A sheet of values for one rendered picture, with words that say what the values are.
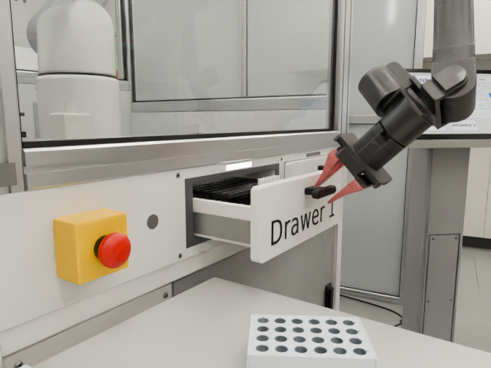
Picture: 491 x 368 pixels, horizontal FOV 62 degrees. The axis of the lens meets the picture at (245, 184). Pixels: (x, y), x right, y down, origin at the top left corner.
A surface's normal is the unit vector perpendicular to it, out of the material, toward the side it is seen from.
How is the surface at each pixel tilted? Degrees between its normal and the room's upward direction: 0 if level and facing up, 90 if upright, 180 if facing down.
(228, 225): 90
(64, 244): 90
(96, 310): 90
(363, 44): 90
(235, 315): 0
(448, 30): 55
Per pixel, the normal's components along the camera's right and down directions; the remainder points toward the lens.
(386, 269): -0.45, 0.14
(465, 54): -0.38, -0.40
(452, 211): 0.13, 0.15
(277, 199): 0.82, 0.09
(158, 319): 0.00, -0.99
